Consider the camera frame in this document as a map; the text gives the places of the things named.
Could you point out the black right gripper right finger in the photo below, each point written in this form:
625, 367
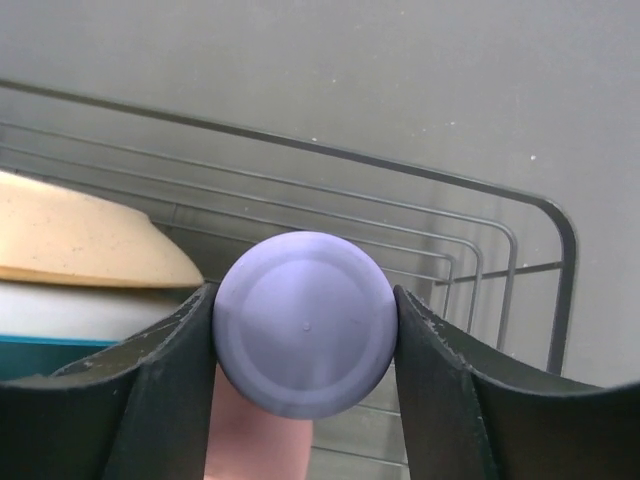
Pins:
469, 411

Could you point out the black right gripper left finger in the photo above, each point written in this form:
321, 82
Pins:
137, 410

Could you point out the teal scalloped plate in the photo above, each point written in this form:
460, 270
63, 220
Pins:
27, 356

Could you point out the beige plate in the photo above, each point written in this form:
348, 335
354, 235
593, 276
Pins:
55, 235

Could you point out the pink plastic cup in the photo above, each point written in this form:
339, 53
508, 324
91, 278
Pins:
248, 443

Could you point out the black wire dish rack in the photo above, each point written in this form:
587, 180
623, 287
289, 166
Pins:
217, 189

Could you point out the purple plastic cup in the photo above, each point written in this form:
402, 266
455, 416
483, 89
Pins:
305, 325

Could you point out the white patterned plate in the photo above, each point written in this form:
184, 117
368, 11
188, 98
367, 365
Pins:
75, 315

